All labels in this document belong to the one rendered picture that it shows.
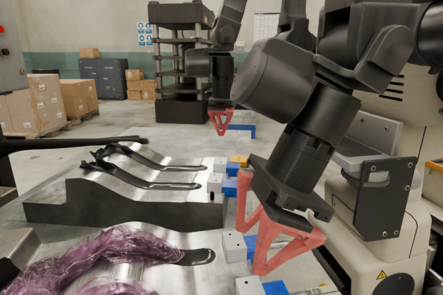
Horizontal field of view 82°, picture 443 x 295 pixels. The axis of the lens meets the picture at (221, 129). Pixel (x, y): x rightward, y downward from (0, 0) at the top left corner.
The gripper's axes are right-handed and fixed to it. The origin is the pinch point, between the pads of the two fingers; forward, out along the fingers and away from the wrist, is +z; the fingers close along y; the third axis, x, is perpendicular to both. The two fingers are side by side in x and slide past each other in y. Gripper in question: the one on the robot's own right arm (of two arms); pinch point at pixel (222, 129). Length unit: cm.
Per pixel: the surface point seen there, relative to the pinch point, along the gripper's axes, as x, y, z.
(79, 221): -33.3, 17.7, 20.0
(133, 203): -18.9, 17.8, 13.6
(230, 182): 3.2, 10.5, 10.5
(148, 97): -263, -603, 98
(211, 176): -1.4, 10.6, 9.3
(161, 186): -14.7, 9.9, 13.2
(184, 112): -104, -370, 82
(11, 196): -69, 2, 25
